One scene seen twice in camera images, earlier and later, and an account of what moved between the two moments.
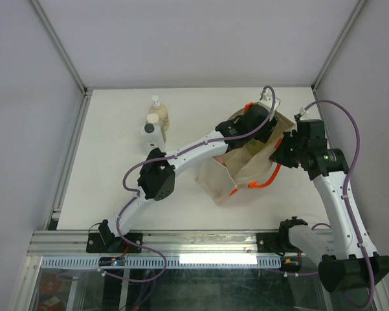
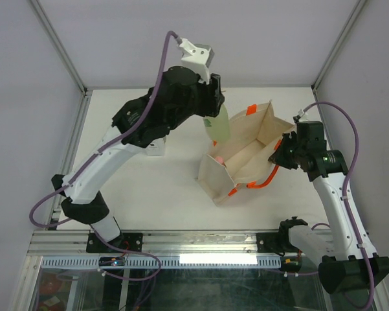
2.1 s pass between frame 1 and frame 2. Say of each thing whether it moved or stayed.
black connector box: stayed
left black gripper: moved
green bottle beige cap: moved
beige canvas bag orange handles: stayed
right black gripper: stayed
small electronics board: stayed
